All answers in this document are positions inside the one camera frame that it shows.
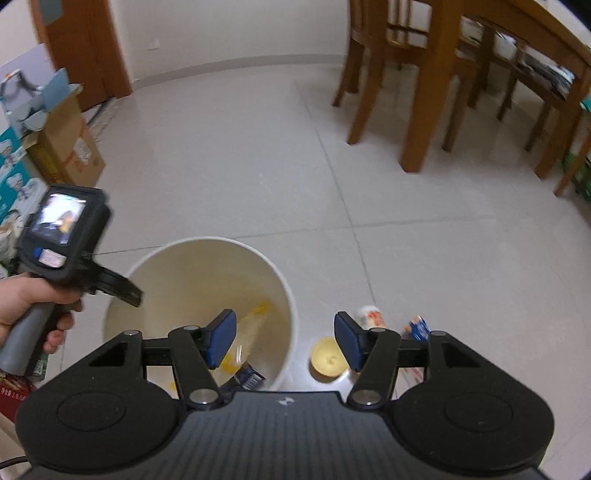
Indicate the wooden door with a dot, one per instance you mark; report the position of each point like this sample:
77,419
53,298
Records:
87,50

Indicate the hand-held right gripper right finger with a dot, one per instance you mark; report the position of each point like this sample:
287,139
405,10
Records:
347,341

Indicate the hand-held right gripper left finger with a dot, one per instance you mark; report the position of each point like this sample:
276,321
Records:
221,339

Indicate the green plastic crate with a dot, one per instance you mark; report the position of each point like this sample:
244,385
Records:
579,170

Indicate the blue printed carton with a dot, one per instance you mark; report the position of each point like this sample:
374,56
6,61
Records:
18,184

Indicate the person's left hand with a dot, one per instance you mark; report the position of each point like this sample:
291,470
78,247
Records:
27,295

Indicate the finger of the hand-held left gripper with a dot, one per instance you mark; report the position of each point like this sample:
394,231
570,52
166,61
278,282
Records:
120,286

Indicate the yellow spout pouch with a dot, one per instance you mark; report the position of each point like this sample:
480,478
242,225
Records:
251,327

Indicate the white wall outlet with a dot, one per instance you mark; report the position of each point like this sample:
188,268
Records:
153,45

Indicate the blue drink carton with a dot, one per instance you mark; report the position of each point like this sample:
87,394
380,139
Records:
418,328
247,378

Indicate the green printed box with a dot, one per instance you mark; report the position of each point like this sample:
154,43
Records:
39,367

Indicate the red cartoon box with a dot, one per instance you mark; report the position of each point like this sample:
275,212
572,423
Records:
14,399

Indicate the orange peel half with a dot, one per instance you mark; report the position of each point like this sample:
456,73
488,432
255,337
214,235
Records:
328,359

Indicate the white plastic trash bin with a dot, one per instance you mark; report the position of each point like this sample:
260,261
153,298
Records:
184,277

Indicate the brown cardboard box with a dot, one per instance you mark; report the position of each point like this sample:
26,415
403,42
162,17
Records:
69,147

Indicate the wooden dining table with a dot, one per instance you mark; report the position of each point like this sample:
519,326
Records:
429,92

